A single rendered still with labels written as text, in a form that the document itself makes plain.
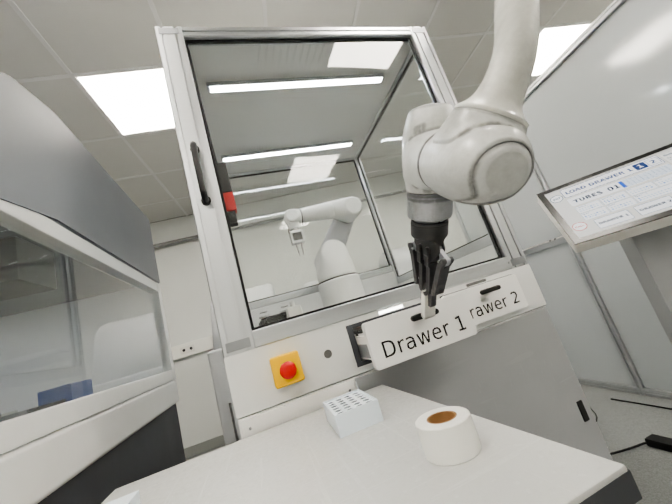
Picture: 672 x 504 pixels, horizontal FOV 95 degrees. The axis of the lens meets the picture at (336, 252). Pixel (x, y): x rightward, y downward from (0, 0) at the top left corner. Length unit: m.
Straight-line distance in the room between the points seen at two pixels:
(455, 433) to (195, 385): 3.91
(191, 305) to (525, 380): 3.71
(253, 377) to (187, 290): 3.48
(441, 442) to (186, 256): 4.11
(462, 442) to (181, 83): 1.13
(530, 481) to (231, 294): 0.70
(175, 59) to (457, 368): 1.27
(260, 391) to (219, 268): 0.33
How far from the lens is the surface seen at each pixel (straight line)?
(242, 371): 0.85
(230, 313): 0.85
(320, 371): 0.87
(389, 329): 0.76
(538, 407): 1.20
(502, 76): 0.50
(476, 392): 1.06
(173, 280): 4.35
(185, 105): 1.12
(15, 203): 0.95
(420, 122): 0.59
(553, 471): 0.42
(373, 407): 0.63
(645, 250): 1.46
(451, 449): 0.44
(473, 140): 0.43
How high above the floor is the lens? 0.96
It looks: 12 degrees up
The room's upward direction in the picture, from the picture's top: 17 degrees counter-clockwise
